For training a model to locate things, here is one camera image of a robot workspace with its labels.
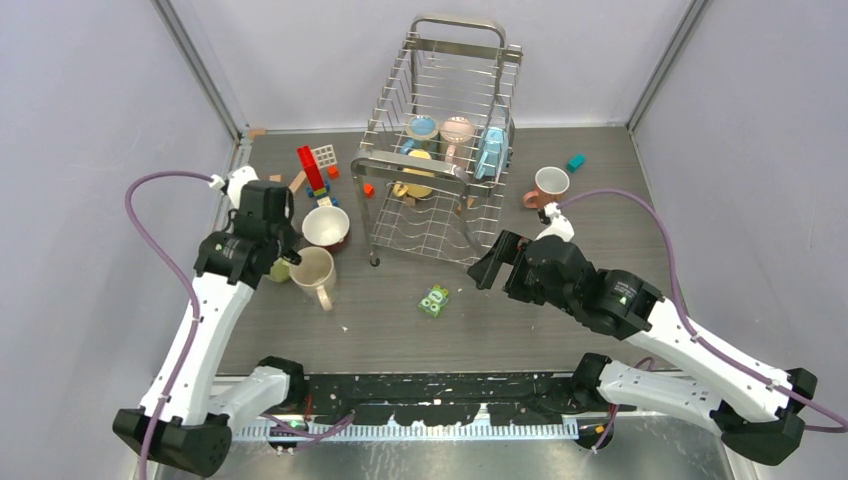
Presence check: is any dark red mug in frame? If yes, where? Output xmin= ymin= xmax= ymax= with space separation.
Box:
xmin=301 ymin=206 xmax=350 ymax=253

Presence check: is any yellow mug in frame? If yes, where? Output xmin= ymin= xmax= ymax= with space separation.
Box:
xmin=266 ymin=259 xmax=291 ymax=283

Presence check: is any salmon pink mug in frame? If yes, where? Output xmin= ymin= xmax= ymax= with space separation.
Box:
xmin=522 ymin=166 xmax=570 ymax=210

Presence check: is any beige cup tier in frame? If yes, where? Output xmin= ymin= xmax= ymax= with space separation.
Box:
xmin=289 ymin=246 xmax=337 ymax=312

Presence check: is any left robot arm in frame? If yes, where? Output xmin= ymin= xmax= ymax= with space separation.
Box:
xmin=112 ymin=180 xmax=307 ymax=477

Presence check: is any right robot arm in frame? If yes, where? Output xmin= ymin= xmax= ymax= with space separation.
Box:
xmin=467 ymin=231 xmax=817 ymax=466

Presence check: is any metal dish rack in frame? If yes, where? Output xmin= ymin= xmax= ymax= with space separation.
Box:
xmin=351 ymin=13 xmax=523 ymax=266

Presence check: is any wooden stick block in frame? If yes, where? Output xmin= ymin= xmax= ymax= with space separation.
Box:
xmin=288 ymin=171 xmax=309 ymax=194

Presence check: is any red block tower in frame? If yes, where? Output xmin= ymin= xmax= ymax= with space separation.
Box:
xmin=296 ymin=145 xmax=330 ymax=194

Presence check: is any white grid block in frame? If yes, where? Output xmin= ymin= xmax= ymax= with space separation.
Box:
xmin=311 ymin=144 xmax=338 ymax=169

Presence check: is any green owl toy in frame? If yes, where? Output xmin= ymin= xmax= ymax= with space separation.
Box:
xmin=418 ymin=284 xmax=449 ymax=318

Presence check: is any light blue mug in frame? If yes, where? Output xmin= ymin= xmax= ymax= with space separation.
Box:
xmin=474 ymin=127 xmax=509 ymax=180

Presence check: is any teal block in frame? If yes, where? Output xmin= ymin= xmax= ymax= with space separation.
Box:
xmin=566 ymin=154 xmax=586 ymax=173

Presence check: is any yellow cup lower tier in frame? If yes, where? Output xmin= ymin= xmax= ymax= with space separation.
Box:
xmin=391 ymin=149 xmax=433 ymax=201

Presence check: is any pink upside-down cup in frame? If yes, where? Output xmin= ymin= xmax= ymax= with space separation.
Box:
xmin=439 ymin=116 xmax=476 ymax=169

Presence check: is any blue upside-down cup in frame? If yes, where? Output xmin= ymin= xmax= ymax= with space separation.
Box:
xmin=399 ymin=115 xmax=440 ymax=155

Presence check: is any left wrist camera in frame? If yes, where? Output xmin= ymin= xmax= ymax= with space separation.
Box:
xmin=222 ymin=165 xmax=259 ymax=209

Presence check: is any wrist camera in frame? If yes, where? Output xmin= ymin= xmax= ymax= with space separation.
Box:
xmin=535 ymin=201 xmax=575 ymax=242
xmin=222 ymin=165 xmax=259 ymax=209

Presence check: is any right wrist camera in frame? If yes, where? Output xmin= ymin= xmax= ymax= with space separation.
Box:
xmin=535 ymin=201 xmax=575 ymax=242

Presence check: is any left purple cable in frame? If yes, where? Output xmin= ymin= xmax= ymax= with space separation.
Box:
xmin=124 ymin=170 xmax=356 ymax=480

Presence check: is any purple cable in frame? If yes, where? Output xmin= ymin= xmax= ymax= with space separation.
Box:
xmin=124 ymin=170 xmax=356 ymax=480
xmin=559 ymin=188 xmax=848 ymax=435

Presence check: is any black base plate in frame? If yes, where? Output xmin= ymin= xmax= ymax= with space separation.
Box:
xmin=268 ymin=372 xmax=622 ymax=429

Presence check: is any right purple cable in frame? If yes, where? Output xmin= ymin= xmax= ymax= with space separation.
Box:
xmin=559 ymin=188 xmax=848 ymax=435

